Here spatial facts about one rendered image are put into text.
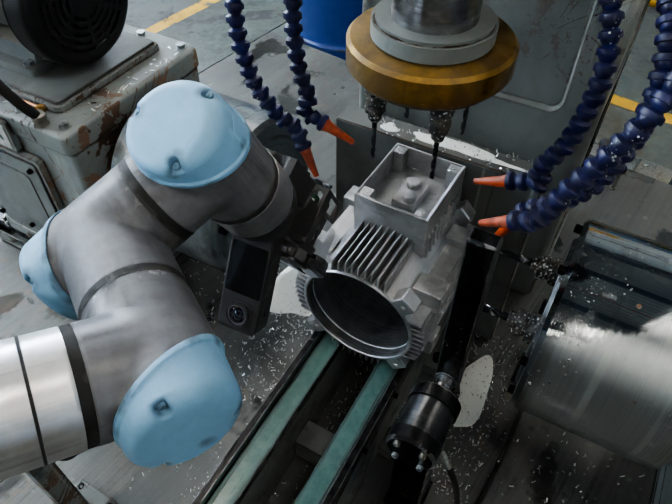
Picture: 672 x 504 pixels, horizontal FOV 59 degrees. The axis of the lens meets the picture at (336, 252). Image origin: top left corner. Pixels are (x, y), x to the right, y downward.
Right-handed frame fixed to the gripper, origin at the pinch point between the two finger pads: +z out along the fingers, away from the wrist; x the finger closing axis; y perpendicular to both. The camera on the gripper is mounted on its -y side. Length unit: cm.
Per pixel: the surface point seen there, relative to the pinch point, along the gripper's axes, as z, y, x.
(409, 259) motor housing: 4.2, 6.9, -9.8
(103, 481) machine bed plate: 11.4, -37.8, 18.7
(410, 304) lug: 1.2, 1.4, -12.8
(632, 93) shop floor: 223, 168, -28
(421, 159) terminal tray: 6.5, 20.7, -5.1
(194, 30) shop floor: 195, 120, 202
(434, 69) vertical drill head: -16.4, 21.2, -9.0
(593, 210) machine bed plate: 57, 41, -29
